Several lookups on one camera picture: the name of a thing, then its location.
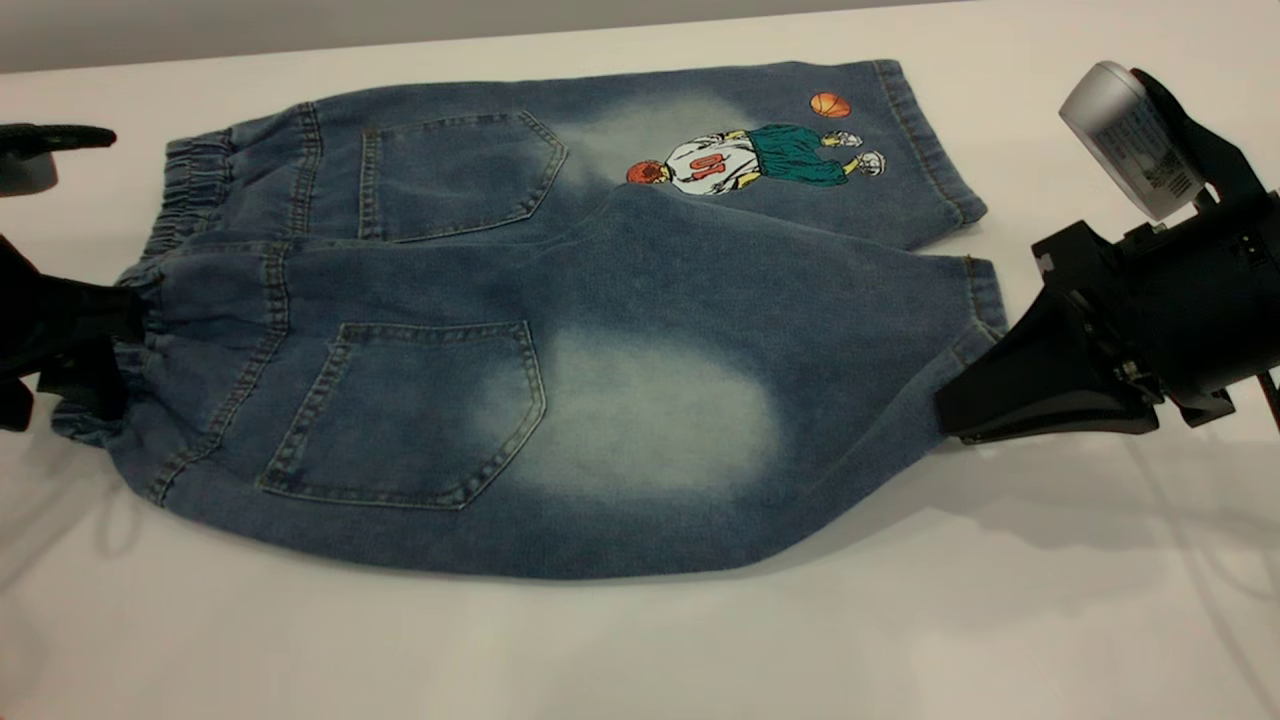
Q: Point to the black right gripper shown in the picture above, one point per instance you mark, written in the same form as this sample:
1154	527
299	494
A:
1190	310

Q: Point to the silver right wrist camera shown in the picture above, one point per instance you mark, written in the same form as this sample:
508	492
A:
1110	110

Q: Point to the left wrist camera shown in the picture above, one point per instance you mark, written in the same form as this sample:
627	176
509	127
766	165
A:
40	138

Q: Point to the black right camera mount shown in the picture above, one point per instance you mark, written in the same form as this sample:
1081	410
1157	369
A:
1215	160

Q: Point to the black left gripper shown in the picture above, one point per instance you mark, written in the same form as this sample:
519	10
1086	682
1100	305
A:
18	330

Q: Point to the blue denim shorts basketball print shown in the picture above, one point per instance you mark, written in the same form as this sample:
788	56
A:
640	400

